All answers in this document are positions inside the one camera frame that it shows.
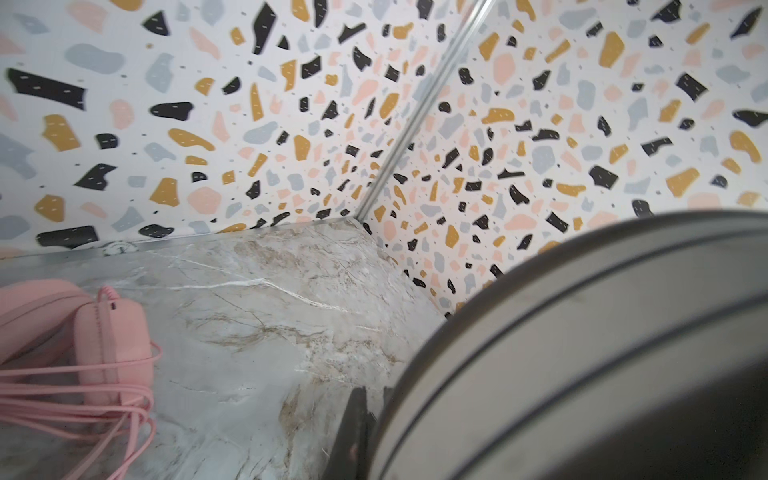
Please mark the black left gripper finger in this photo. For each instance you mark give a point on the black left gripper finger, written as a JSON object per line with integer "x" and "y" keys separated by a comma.
{"x": 347, "y": 459}

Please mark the white black headphones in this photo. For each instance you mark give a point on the white black headphones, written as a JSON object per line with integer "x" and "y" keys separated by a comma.
{"x": 637, "y": 351}

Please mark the pink headphones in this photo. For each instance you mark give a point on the pink headphones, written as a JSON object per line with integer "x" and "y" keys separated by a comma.
{"x": 52, "y": 326}

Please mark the aluminium corner post right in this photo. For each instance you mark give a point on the aluminium corner post right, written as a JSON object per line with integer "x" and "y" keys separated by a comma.
{"x": 430, "y": 89}

